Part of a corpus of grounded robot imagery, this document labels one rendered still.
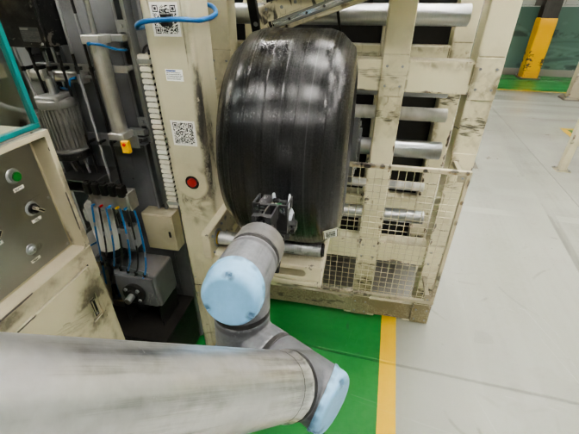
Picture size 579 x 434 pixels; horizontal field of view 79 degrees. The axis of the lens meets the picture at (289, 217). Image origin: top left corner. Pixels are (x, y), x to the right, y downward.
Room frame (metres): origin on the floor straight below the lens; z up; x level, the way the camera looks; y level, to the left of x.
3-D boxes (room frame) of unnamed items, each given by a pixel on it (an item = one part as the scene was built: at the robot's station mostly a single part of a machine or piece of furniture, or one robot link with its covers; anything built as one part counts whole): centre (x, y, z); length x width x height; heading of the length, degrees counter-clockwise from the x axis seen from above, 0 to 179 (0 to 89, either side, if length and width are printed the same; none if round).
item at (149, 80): (1.05, 0.38, 1.19); 0.05 x 0.04 x 0.48; 168
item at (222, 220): (1.07, 0.21, 0.90); 0.40 x 0.03 x 0.10; 168
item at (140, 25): (1.06, 0.29, 1.52); 0.19 x 0.19 x 0.06; 78
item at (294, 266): (0.89, 0.07, 0.84); 0.36 x 0.09 x 0.06; 78
